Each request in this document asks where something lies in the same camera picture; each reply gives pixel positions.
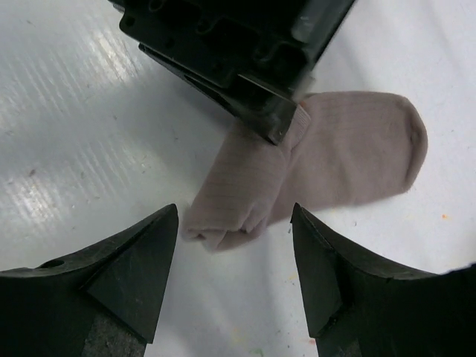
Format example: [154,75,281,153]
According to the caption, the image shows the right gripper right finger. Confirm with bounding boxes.
[291,205,475,356]

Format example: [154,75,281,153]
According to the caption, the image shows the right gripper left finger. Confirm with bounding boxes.
[1,204,179,356]

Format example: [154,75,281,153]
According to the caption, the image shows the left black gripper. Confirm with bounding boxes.
[112,1,354,145]

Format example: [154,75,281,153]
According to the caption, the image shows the grey sock red stripes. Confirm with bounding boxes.
[181,91,428,251]

